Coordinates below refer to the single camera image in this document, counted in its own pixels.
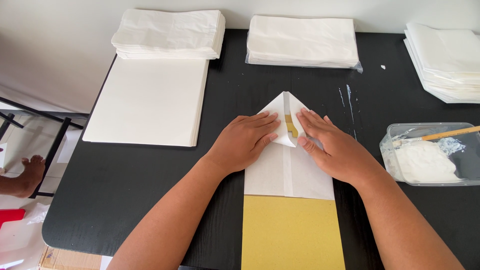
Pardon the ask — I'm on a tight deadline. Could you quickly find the stack of folded paper bags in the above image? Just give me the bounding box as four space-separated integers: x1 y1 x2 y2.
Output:
403 22 480 104

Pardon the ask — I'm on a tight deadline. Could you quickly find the person's right hand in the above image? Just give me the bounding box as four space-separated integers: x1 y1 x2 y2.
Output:
296 108 379 187

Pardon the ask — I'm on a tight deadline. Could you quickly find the red plastic object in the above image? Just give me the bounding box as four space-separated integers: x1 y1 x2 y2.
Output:
0 208 26 229

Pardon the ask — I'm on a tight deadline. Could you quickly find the plastic-wrapped stack of paper bags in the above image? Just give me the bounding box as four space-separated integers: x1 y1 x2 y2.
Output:
245 15 364 74

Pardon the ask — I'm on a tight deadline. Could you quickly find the person's left hand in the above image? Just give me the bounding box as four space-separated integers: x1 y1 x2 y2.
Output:
204 111 281 175

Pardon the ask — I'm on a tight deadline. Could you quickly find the white glue paste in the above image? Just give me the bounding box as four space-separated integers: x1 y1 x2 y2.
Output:
394 140 462 184

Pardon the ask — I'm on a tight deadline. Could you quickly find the brown cardboard box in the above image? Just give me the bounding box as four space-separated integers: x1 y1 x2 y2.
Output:
38 245 103 270

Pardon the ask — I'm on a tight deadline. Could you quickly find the black metal frame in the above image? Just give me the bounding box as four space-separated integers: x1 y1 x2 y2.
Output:
0 95 90 199

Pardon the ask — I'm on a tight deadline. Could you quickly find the wooden-handled glue brush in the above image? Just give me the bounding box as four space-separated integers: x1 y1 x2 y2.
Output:
392 125 480 148

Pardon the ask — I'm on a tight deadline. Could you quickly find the stack of large white sheets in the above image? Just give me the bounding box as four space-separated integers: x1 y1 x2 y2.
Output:
82 55 210 148

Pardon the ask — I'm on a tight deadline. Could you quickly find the clear plastic container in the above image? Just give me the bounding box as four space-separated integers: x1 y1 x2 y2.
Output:
379 122 480 187

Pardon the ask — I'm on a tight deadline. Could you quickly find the white paper bag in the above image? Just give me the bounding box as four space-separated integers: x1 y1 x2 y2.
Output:
244 91 335 201

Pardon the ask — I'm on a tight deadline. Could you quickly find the stack of unwrapped paper bags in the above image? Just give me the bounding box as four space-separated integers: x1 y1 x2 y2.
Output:
111 8 226 61

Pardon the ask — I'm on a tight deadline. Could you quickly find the crumpled clear plastic bag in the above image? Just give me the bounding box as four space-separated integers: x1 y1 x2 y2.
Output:
24 202 50 226

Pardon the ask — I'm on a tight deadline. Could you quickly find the yellow cardboard template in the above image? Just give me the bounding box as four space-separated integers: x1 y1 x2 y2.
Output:
241 113 346 270

